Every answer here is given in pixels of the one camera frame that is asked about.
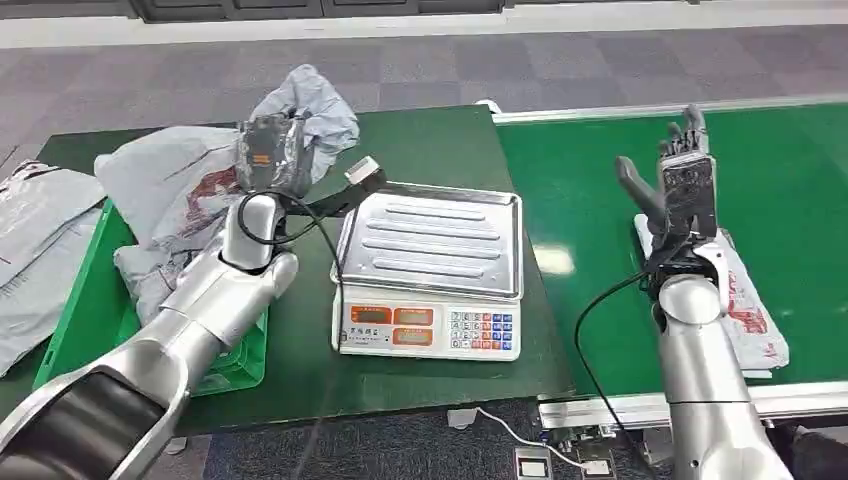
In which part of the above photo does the white floor cable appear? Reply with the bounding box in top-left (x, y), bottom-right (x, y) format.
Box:
top-left (476, 407), bottom-right (588, 472)

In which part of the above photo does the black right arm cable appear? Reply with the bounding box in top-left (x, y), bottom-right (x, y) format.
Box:
top-left (573, 270), bottom-right (657, 465)

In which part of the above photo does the large floor socket box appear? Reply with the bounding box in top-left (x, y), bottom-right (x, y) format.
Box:
top-left (513, 447), bottom-right (554, 480)

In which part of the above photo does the white electronic scale steel tray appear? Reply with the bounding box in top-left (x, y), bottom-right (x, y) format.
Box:
top-left (329, 180), bottom-right (525, 363)

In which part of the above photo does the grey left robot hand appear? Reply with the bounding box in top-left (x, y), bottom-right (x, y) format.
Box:
top-left (237, 112), bottom-right (316, 199)

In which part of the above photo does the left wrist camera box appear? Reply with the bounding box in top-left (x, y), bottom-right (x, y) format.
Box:
top-left (301, 155), bottom-right (389, 219)

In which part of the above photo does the white parcel bag red print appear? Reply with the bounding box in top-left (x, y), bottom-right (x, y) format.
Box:
top-left (633, 213), bottom-right (791, 380)

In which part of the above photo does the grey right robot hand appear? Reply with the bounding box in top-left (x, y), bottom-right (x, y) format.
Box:
top-left (614, 104), bottom-right (720, 250)

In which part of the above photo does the grey parcel bag dark-red print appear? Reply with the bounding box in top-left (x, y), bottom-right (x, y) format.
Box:
top-left (94, 63), bottom-right (361, 254)

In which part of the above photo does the green belt conveyor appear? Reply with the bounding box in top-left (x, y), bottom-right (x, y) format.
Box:
top-left (476, 92), bottom-right (848, 465)

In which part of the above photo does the green plastic crate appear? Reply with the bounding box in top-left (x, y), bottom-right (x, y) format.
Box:
top-left (33, 197), bottom-right (270, 399)

